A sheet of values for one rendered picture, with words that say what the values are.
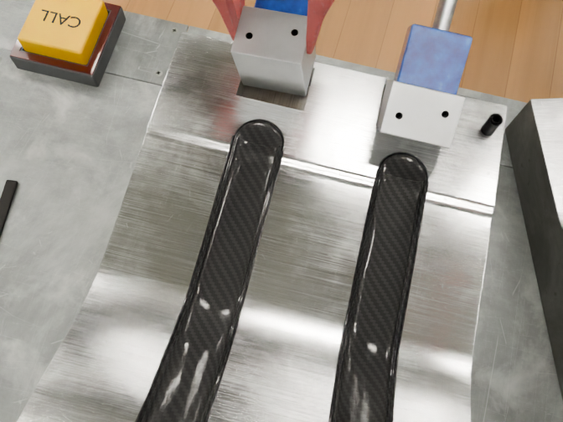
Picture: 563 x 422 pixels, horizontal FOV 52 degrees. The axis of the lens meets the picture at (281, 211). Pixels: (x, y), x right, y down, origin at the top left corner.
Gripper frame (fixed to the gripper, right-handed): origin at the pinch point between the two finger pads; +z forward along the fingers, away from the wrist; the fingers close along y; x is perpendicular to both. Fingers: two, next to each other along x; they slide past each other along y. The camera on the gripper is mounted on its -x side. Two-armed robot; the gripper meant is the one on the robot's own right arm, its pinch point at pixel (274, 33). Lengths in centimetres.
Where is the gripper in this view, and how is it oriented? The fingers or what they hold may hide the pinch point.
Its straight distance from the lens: 41.9
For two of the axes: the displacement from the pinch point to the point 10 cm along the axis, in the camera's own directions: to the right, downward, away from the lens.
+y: 9.7, 2.1, -1.3
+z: -0.3, 6.4, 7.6
